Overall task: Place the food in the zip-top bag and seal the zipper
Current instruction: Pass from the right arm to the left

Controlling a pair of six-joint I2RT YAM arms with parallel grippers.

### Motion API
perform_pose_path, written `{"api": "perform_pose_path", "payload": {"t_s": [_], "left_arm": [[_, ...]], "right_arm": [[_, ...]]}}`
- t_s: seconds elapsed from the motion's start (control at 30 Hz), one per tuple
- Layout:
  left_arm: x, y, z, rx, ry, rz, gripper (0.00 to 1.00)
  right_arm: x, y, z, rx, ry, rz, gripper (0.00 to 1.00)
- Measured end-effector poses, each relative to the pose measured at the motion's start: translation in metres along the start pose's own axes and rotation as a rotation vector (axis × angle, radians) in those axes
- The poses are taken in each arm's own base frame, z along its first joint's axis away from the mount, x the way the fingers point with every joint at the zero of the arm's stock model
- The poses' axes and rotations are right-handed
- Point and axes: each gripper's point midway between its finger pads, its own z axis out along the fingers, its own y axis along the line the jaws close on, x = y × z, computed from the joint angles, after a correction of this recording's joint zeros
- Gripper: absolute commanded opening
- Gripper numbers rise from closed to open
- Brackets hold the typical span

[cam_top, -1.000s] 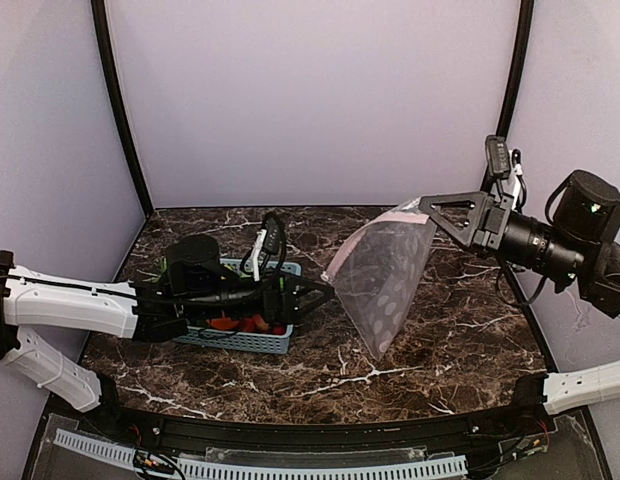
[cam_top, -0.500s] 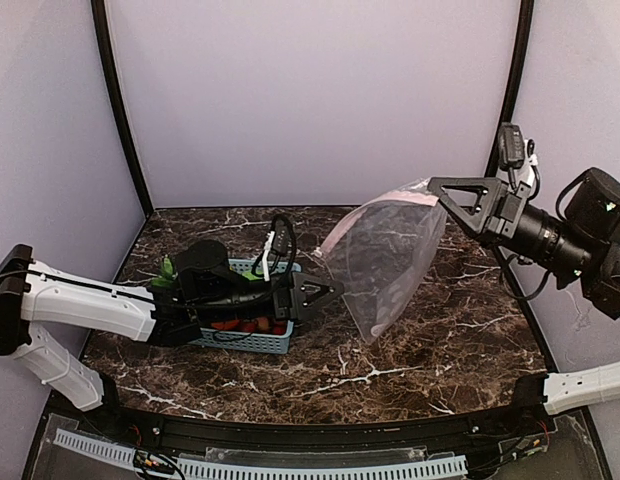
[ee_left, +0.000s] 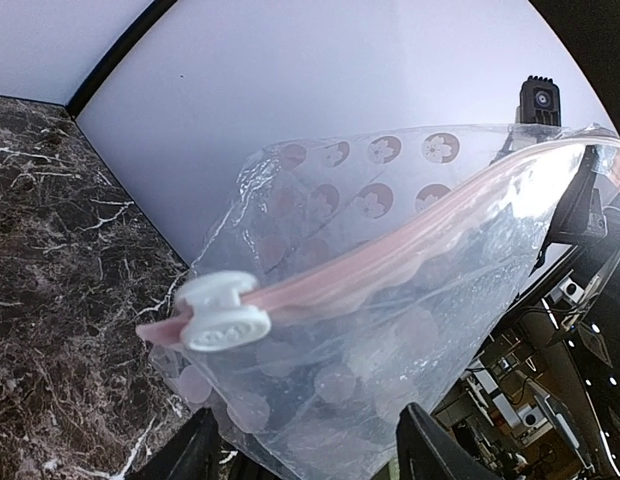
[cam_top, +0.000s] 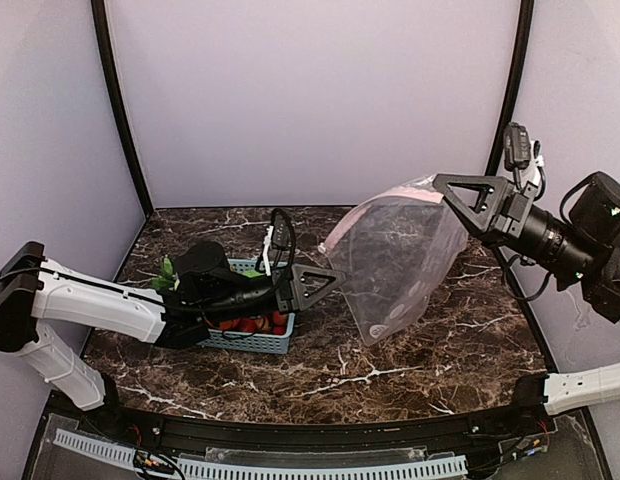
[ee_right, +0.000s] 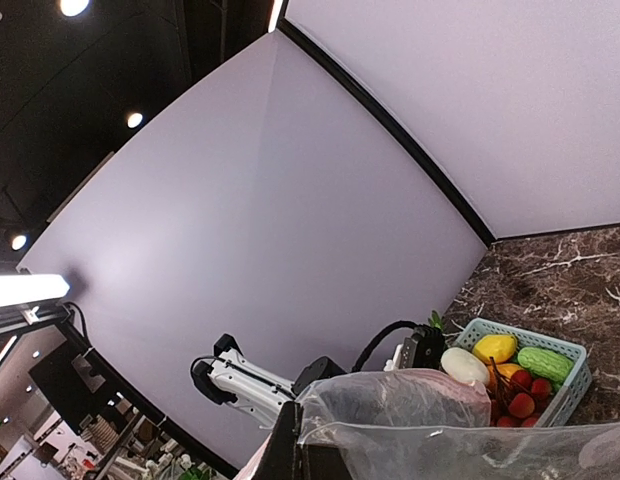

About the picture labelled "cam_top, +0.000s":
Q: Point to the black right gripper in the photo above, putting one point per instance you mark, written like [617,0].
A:
[512,210]

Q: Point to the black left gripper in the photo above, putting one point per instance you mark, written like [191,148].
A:
[288,288]

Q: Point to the clear zip top bag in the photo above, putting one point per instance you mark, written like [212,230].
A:
[395,248]

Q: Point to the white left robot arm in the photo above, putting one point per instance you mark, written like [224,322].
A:
[35,289]

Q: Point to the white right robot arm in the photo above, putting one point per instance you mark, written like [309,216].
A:
[582,247]

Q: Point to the red toy lychee bunch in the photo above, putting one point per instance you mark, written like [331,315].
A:
[273,323]

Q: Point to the light blue plastic basket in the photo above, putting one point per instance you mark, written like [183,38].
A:
[239,302]

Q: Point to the black right corner frame post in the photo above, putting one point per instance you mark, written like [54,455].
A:
[515,73]

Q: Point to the black corner frame post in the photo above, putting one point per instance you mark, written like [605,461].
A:
[117,105]
[515,73]

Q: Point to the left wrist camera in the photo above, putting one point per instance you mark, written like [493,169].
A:
[280,239]

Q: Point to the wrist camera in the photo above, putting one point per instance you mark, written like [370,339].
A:
[522,156]
[280,239]

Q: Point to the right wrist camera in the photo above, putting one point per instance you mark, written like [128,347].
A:
[522,156]

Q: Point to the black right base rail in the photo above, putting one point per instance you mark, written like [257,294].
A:
[510,286]

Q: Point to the black front rail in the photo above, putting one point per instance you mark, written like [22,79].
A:
[478,433]

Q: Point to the white slotted cable duct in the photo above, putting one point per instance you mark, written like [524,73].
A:
[218,463]

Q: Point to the black left corner frame post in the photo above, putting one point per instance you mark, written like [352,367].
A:
[117,105]

